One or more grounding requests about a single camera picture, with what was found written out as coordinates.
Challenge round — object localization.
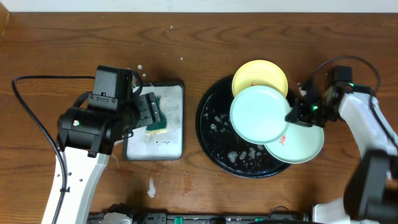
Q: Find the green yellow sponge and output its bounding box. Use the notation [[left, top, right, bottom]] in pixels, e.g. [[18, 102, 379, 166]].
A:
[[145, 96, 169, 135]]

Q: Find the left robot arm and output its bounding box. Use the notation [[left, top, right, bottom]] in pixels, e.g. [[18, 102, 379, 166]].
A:
[[42, 65, 161, 223]]

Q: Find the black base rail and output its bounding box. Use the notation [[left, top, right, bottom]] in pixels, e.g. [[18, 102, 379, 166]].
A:
[[86, 213, 310, 224]]

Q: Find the black round tray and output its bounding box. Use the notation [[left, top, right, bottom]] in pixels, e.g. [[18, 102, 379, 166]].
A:
[[195, 75, 290, 179]]

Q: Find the light green plate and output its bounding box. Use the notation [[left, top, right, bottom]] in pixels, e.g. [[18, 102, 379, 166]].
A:
[[229, 86, 291, 144], [265, 124, 324, 164]]

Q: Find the yellow plate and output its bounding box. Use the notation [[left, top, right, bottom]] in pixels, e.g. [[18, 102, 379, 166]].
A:
[[231, 60, 289, 96]]

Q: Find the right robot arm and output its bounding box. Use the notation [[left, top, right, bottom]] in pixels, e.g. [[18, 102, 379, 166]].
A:
[[285, 66, 397, 223]]

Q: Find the black rectangular soap tray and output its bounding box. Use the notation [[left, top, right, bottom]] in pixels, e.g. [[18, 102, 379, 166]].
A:
[[123, 81, 184, 161]]

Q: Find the light green plate front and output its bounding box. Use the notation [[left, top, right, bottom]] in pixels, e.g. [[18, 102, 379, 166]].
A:
[[229, 86, 291, 144]]

